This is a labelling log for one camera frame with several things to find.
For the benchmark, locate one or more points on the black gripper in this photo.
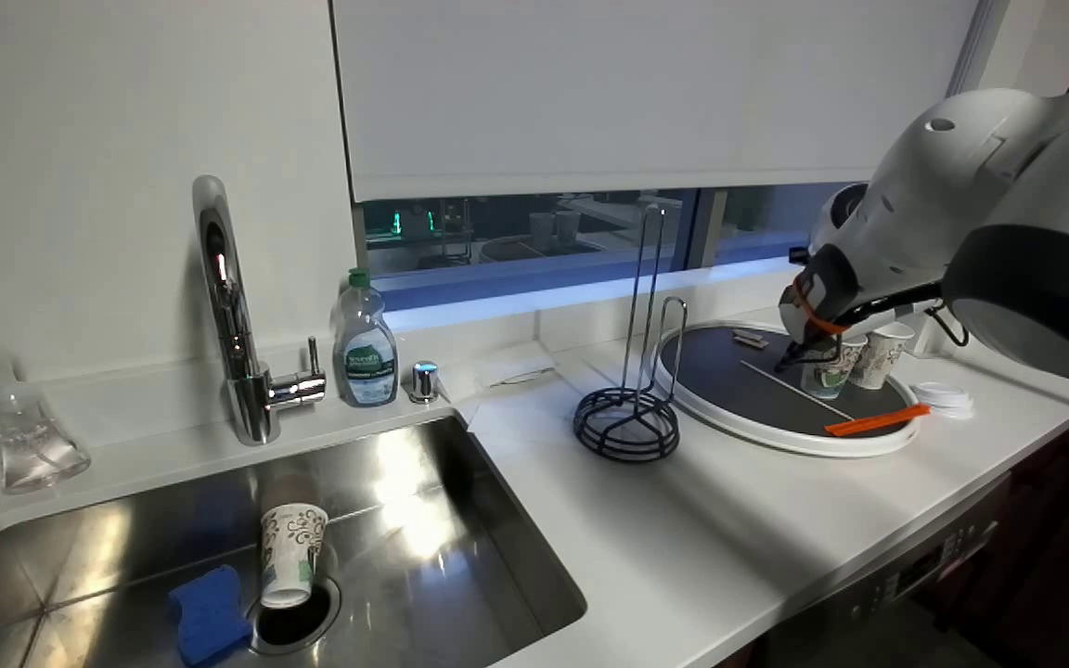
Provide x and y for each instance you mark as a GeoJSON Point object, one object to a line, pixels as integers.
{"type": "Point", "coordinates": [820, 303]}

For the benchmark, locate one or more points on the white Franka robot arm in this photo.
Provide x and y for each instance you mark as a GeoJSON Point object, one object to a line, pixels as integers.
{"type": "Point", "coordinates": [1028, 187]}

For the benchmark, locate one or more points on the wooden coffee stirrer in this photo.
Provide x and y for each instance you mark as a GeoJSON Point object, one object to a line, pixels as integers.
{"type": "Point", "coordinates": [794, 388]}

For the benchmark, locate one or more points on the round black white-rimmed tray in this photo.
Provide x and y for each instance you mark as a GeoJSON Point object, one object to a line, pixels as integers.
{"type": "Point", "coordinates": [732, 382]}

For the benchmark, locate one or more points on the orange flat stick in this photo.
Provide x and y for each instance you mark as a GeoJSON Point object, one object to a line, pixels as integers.
{"type": "Point", "coordinates": [875, 419]}

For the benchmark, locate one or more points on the white roller window blind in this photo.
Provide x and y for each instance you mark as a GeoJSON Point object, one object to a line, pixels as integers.
{"type": "Point", "coordinates": [633, 85]}

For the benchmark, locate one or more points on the dark glass window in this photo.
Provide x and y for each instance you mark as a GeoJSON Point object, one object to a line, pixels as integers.
{"type": "Point", "coordinates": [534, 241]}

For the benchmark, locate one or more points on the dark base cabinet front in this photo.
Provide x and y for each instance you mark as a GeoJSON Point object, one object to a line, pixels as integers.
{"type": "Point", "coordinates": [1028, 556]}

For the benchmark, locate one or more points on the small chrome knob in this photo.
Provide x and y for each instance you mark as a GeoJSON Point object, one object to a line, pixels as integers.
{"type": "Point", "coordinates": [420, 379]}

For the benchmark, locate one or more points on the stainless steel sink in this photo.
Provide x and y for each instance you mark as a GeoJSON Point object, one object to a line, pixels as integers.
{"type": "Point", "coordinates": [461, 544]}

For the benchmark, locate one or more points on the clear dish soap bottle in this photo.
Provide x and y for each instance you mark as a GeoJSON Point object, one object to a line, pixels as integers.
{"type": "Point", "coordinates": [368, 358]}

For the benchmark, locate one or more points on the chrome kitchen faucet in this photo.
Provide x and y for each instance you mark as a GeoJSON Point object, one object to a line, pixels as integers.
{"type": "Point", "coordinates": [226, 284]}

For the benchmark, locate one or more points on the blue sponge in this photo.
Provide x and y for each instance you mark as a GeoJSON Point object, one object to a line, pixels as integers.
{"type": "Point", "coordinates": [205, 615]}

